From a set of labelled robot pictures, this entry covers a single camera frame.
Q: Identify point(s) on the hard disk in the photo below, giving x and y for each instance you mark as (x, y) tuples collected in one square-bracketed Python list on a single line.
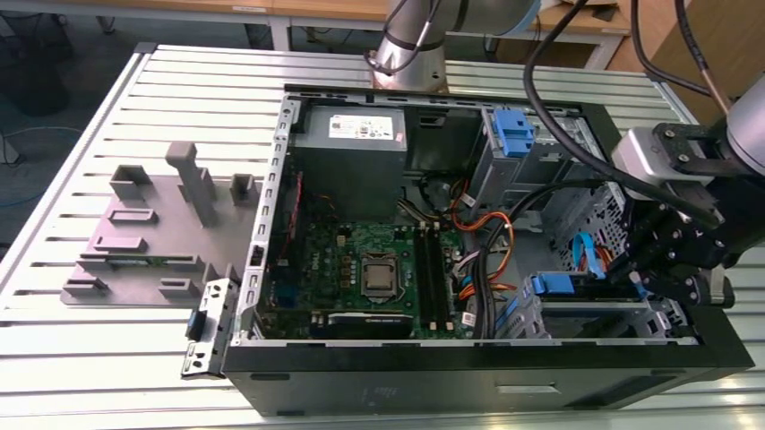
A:
[(555, 284)]

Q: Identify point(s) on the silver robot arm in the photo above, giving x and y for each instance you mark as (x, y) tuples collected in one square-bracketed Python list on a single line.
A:
[(418, 62)]

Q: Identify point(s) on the low metal disk bay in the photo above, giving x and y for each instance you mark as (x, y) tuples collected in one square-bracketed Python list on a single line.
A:
[(591, 307)]

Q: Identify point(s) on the metal disk bay cage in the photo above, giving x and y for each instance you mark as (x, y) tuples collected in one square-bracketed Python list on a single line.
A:
[(507, 179)]

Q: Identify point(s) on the blue plastic bay latch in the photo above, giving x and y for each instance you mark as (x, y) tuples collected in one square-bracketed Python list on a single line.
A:
[(514, 134)]

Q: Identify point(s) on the black RAM slot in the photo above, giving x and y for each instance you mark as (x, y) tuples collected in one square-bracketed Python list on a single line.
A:
[(443, 277), (423, 277)]

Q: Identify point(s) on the silver CPU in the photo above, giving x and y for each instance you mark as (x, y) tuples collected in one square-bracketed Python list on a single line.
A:
[(379, 275)]

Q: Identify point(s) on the CPU socket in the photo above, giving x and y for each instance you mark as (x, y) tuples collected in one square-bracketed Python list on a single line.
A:
[(379, 295)]

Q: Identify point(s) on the wooden cabinet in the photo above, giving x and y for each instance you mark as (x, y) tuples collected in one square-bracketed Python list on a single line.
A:
[(741, 27)]

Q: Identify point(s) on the black PC case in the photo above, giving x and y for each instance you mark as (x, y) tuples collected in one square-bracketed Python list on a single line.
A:
[(418, 385)]

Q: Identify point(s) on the black graphics card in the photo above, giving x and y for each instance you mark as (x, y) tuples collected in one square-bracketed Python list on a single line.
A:
[(370, 323)]

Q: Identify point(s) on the grey power supply unit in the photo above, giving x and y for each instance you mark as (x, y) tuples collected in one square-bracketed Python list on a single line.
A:
[(352, 179)]

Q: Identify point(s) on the green motherboard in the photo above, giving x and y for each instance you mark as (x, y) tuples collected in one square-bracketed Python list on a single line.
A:
[(325, 251)]

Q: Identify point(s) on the wooden desk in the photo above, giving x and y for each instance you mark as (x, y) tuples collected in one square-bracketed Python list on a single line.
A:
[(333, 6)]

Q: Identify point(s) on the grey parts rack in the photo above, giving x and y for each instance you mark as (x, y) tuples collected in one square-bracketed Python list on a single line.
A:
[(173, 251)]

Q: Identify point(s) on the green RAM stick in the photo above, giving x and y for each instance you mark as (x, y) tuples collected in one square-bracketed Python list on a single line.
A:
[(137, 260)]

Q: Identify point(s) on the black office chair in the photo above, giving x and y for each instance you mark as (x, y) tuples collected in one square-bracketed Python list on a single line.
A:
[(36, 80)]

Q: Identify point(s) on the silver camera box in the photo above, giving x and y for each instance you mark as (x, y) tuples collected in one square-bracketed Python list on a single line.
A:
[(639, 152)]

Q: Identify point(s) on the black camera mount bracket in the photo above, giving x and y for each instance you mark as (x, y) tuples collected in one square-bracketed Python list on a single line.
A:
[(675, 139)]

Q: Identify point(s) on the metal expansion bracket retainer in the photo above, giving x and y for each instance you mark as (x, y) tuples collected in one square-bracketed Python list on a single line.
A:
[(215, 313)]

